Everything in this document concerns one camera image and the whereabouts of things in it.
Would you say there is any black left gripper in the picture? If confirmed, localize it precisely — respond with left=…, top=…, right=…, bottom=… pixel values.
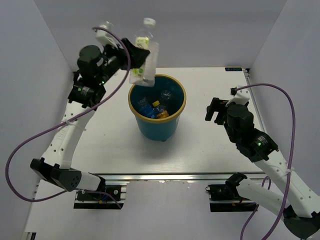
left=95, top=38, right=149, bottom=85

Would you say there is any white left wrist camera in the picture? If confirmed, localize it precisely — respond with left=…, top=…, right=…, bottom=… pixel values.
left=95, top=21, right=118, bottom=48

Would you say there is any aluminium front rail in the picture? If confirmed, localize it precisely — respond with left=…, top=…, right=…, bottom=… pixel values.
left=94, top=172, right=266, bottom=182

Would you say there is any teal bin with yellow rim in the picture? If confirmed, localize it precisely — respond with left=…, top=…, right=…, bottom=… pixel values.
left=128, top=74, right=187, bottom=142

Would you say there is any yellow cap bottle off table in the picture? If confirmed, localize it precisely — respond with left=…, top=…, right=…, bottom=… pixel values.
left=152, top=100, right=170, bottom=119

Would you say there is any blue sticker right corner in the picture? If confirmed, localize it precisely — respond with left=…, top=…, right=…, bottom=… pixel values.
left=224, top=67, right=243, bottom=72

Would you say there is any large blue label water bottle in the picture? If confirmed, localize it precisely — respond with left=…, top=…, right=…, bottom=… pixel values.
left=137, top=97, right=156, bottom=119

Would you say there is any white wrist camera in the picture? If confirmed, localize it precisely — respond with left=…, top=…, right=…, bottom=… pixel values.
left=226, top=85, right=251, bottom=107
left=95, top=21, right=118, bottom=48

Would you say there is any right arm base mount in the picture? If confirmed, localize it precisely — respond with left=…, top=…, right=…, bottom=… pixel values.
left=205, top=184, right=257, bottom=213

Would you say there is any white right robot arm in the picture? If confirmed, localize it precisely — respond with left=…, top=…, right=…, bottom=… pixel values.
left=205, top=97, right=320, bottom=240

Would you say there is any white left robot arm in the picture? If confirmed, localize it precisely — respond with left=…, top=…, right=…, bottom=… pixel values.
left=30, top=38, right=150, bottom=200

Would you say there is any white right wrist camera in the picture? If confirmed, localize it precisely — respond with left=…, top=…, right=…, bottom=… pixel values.
left=226, top=85, right=251, bottom=107

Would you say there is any small clear blue label bottle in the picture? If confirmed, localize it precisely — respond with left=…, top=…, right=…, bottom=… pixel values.
left=159, top=89, right=175, bottom=105

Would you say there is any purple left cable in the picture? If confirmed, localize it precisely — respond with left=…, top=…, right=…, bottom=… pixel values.
left=4, top=26, right=132, bottom=203

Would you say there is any clear apple juice bottle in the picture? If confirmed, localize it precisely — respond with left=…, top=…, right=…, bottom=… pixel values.
left=129, top=17, right=160, bottom=87

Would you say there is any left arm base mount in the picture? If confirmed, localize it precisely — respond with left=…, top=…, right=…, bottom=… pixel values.
left=73, top=184, right=127, bottom=210

